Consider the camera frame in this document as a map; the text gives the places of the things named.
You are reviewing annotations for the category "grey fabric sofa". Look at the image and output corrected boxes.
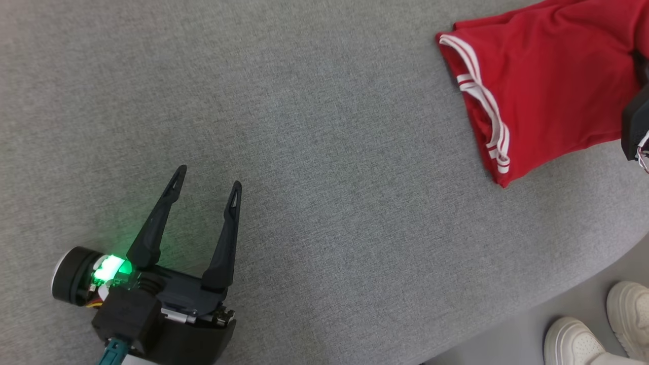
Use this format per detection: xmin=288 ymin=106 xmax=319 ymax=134
xmin=0 ymin=0 xmax=649 ymax=365

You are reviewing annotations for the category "red basketball jersey number 23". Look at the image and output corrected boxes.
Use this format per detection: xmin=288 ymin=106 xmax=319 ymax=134
xmin=436 ymin=0 xmax=649 ymax=189

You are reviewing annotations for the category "white sneaker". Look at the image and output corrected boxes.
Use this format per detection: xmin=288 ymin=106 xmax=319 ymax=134
xmin=606 ymin=281 xmax=649 ymax=361
xmin=543 ymin=316 xmax=607 ymax=365

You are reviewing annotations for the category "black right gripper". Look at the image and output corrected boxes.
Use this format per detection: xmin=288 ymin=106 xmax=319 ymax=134
xmin=621 ymin=83 xmax=649 ymax=162

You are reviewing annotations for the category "red white twisted wire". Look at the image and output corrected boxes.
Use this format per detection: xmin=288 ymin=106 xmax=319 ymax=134
xmin=636 ymin=131 xmax=649 ymax=174

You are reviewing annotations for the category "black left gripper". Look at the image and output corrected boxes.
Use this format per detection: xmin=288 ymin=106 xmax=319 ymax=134
xmin=93 ymin=164 xmax=243 ymax=365

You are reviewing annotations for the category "teal cable connector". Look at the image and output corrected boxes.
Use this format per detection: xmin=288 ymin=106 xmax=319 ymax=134
xmin=97 ymin=338 xmax=131 ymax=365

